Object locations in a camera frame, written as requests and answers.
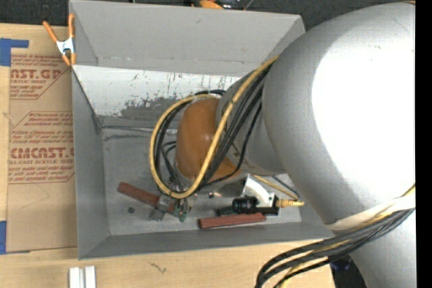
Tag red-brown flat block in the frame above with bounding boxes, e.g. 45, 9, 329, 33
198, 212, 267, 230
117, 181, 161, 207

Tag grey metal bin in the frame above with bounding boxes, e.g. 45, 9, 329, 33
68, 0, 335, 261

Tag brown cardboard board red print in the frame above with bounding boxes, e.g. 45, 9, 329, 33
0, 22, 79, 254

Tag black cylinder on white bracket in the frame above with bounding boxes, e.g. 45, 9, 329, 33
216, 174, 281, 217

